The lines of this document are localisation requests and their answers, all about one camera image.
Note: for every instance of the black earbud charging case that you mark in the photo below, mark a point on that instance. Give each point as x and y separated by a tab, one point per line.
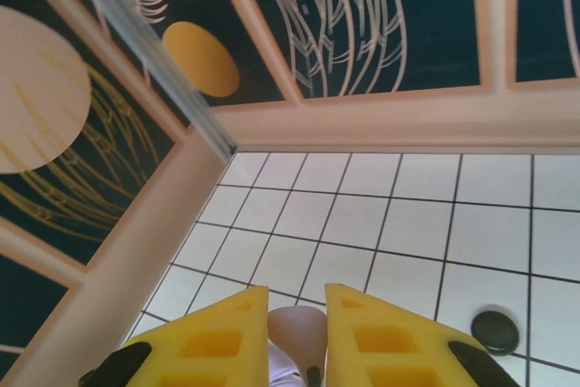
495	330

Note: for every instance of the aluminium corner post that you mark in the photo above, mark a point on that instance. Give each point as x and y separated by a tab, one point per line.
174	74

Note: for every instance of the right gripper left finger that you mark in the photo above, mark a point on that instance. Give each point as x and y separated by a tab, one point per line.
213	341

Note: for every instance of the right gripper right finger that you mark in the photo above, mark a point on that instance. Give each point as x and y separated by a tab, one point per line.
385	341

